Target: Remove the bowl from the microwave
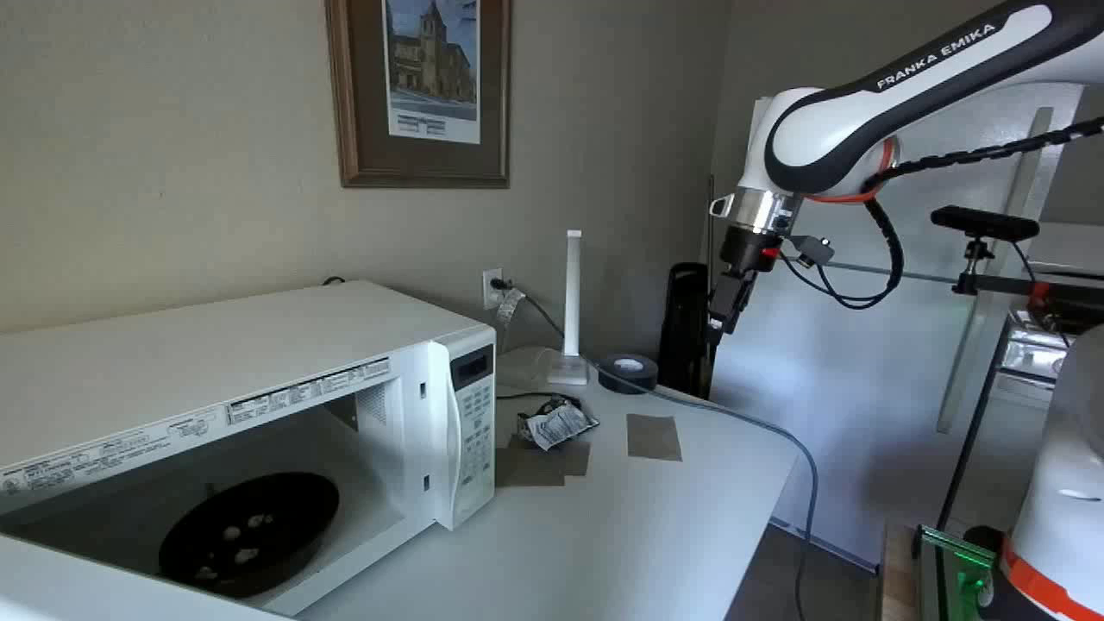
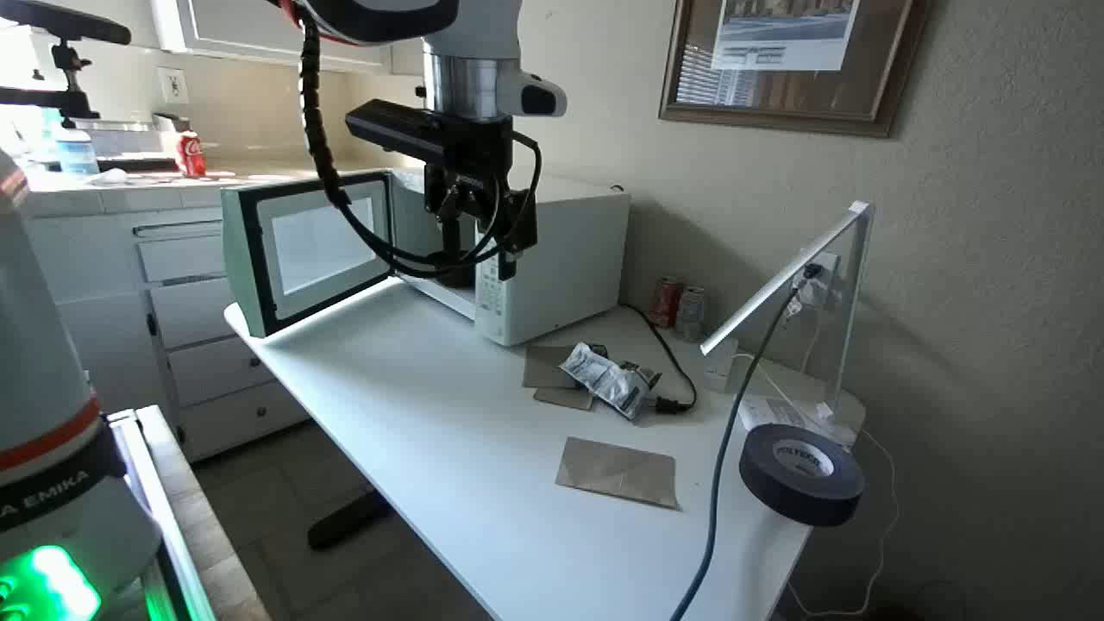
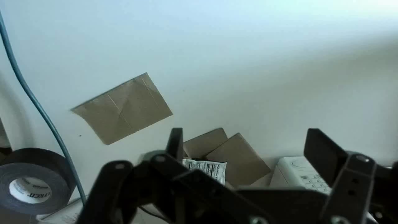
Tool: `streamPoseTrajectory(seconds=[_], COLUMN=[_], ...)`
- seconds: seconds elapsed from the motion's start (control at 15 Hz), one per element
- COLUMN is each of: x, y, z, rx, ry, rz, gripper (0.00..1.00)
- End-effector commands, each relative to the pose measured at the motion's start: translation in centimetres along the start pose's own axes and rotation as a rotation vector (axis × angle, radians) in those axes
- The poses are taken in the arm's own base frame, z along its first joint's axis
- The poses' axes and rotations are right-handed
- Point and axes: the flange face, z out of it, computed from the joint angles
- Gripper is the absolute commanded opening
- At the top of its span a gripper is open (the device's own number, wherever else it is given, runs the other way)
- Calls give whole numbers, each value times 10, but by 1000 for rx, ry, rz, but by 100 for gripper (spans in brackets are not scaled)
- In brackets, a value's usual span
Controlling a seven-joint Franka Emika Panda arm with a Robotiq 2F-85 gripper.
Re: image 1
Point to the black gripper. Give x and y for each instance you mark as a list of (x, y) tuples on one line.
[(745, 249)]

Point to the black bowl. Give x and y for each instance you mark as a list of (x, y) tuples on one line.
[(246, 533)]

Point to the white microwave oven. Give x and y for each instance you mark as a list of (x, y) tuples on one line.
[(229, 356)]

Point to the microwave door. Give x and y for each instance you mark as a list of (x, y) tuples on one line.
[(104, 586)]

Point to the black tape roll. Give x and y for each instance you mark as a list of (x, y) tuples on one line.
[(624, 373)]

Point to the small grey tape patch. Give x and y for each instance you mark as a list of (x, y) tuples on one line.
[(654, 439)]

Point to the white desk lamp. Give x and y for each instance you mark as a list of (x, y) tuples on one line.
[(570, 298)]

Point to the white board panel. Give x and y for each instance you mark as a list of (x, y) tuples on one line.
[(875, 402)]

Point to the silver foil packet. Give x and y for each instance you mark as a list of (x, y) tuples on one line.
[(558, 426)]

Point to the large grey tape patch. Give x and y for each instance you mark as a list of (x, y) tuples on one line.
[(539, 467)]

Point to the wooden robot platform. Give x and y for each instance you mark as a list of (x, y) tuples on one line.
[(897, 572)]

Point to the green clamp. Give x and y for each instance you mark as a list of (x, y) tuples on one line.
[(961, 562)]

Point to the framed church picture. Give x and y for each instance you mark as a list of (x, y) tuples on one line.
[(418, 92)]

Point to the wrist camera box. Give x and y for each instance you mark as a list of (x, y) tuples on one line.
[(811, 247)]

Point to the white wall outlet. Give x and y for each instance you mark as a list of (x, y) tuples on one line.
[(492, 277)]

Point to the camera stand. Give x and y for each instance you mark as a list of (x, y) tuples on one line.
[(976, 392)]

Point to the black bar camera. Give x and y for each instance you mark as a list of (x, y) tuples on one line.
[(985, 222)]

